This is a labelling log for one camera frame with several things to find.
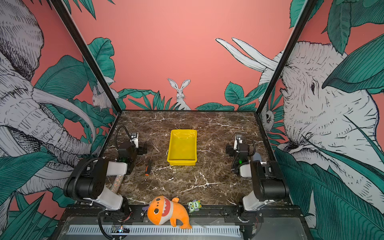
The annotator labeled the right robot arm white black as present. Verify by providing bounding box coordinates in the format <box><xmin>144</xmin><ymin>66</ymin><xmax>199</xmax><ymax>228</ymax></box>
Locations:
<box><xmin>226</xmin><ymin>143</ymin><xmax>290</xmax><ymax>212</ymax></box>

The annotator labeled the black front mounting rail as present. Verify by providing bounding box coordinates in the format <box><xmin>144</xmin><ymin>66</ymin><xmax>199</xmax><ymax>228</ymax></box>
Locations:
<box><xmin>64</xmin><ymin>204</ymin><xmax>304</xmax><ymax>224</ymax></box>

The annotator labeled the small green circuit board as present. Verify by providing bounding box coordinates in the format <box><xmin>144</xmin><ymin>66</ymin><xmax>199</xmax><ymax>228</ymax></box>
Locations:
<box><xmin>111</xmin><ymin>226</ymin><xmax>131</xmax><ymax>235</ymax></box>

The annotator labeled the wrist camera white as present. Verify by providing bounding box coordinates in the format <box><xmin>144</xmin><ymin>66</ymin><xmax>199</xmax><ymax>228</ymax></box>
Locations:
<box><xmin>234</xmin><ymin>134</ymin><xmax>243</xmax><ymax>150</ymax></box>
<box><xmin>130</xmin><ymin>133</ymin><xmax>139</xmax><ymax>149</ymax></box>

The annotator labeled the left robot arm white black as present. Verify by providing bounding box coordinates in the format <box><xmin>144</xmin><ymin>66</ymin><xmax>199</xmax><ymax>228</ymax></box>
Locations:
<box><xmin>63</xmin><ymin>143</ymin><xmax>148</xmax><ymax>211</ymax></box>

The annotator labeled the small green monster toy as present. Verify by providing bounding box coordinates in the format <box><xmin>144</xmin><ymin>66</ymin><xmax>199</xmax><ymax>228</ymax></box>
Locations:
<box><xmin>188</xmin><ymin>200</ymin><xmax>202</xmax><ymax>213</ymax></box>

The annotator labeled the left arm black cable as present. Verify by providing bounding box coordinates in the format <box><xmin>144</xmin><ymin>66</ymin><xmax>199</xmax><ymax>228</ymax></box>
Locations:
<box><xmin>114</xmin><ymin>125</ymin><xmax>133</xmax><ymax>148</ymax></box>

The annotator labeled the yellow plastic bin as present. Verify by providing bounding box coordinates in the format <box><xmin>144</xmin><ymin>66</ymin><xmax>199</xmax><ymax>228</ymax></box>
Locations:
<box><xmin>167</xmin><ymin>130</ymin><xmax>197</xmax><ymax>166</ymax></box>

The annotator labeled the orange shark plush toy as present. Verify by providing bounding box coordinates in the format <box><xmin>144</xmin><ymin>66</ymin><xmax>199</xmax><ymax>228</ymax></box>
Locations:
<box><xmin>147</xmin><ymin>196</ymin><xmax>193</xmax><ymax>230</ymax></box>

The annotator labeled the orange black handled screwdriver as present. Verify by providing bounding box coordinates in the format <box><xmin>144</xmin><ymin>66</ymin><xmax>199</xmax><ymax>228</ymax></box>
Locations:
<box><xmin>145</xmin><ymin>149</ymin><xmax>155</xmax><ymax>176</ymax></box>

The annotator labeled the white slotted cable duct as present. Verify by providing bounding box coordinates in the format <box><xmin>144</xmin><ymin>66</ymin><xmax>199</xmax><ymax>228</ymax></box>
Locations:
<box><xmin>66</xmin><ymin>225</ymin><xmax>242</xmax><ymax>238</ymax></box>

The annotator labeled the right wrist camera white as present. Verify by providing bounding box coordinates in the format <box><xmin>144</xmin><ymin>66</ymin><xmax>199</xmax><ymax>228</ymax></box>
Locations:
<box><xmin>234</xmin><ymin>134</ymin><xmax>243</xmax><ymax>150</ymax></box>

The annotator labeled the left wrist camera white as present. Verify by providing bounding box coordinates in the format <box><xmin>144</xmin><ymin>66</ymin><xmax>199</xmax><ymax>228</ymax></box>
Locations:
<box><xmin>130</xmin><ymin>133</ymin><xmax>139</xmax><ymax>149</ymax></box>

